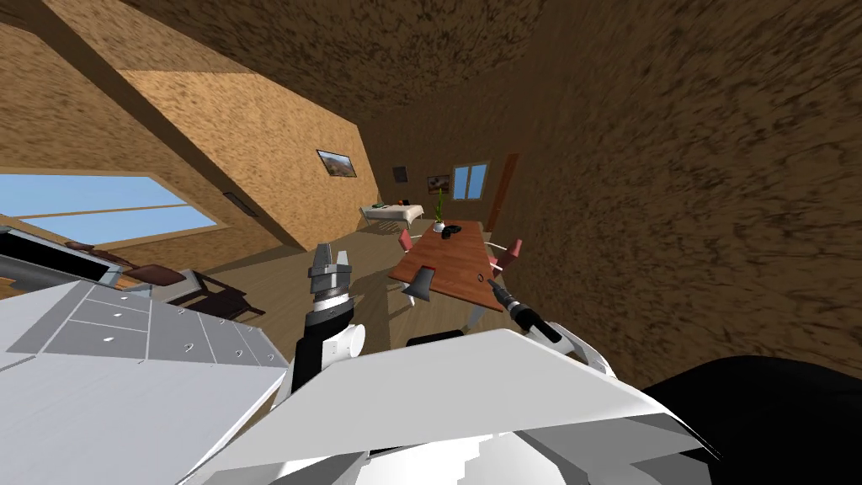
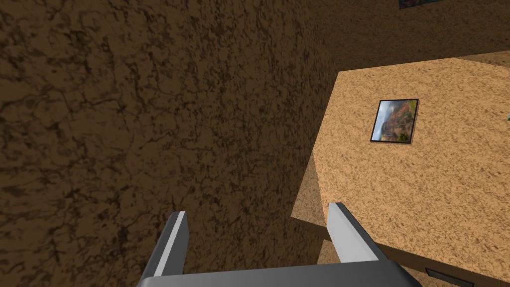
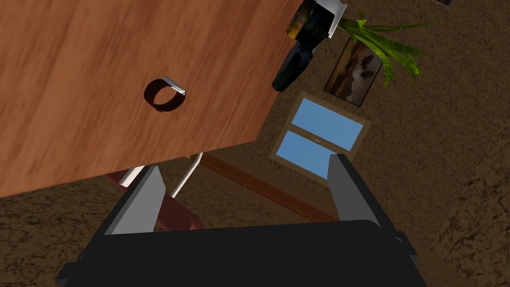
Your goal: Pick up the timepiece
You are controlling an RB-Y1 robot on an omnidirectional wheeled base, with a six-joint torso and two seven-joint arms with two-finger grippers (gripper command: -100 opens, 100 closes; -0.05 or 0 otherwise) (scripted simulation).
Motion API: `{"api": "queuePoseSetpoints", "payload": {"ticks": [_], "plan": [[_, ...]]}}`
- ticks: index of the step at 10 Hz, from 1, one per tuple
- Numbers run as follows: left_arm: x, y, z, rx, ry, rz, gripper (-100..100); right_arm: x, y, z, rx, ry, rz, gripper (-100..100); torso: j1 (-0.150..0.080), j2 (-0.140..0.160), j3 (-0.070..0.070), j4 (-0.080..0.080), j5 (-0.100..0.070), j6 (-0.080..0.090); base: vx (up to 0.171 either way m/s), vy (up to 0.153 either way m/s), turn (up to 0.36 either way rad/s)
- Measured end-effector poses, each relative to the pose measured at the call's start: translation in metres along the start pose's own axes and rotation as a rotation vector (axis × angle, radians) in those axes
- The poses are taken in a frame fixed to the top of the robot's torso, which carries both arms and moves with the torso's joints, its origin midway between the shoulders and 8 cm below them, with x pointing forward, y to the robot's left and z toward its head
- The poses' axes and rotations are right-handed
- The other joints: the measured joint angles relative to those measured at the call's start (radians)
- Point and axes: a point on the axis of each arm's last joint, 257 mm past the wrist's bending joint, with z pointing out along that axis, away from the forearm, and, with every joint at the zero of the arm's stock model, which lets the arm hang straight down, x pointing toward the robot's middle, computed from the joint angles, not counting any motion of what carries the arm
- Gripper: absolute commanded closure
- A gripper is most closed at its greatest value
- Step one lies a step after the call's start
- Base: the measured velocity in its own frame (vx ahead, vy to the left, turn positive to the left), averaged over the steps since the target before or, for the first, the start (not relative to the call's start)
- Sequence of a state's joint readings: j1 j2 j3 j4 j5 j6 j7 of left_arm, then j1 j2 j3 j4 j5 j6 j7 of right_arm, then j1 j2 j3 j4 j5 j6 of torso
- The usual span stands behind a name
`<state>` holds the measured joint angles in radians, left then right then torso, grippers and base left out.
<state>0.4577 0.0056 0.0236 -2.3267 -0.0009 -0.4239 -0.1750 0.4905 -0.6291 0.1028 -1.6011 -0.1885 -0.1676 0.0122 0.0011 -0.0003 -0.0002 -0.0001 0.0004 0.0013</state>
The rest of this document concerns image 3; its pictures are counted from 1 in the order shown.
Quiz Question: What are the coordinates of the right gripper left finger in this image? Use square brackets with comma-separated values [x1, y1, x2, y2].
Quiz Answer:
[104, 165, 166, 236]

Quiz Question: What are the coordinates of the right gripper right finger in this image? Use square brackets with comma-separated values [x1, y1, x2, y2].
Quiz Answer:
[327, 153, 396, 233]

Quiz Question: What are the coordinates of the red chair with white legs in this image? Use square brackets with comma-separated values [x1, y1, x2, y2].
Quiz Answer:
[103, 152, 205, 232]

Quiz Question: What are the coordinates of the wooden framed window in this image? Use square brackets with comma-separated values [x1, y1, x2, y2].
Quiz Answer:
[269, 92, 373, 186]

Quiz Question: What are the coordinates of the dark brown mug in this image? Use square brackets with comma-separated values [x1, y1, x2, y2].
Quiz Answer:
[143, 76, 187, 113]

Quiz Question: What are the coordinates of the brown wooden table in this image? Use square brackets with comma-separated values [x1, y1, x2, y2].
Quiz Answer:
[0, 0, 304, 199]

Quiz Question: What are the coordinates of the green leafy plant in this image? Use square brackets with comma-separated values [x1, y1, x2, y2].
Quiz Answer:
[338, 11, 444, 89]

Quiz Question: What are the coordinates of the brown framed wall picture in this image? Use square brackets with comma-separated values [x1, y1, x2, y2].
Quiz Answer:
[323, 37, 384, 108]

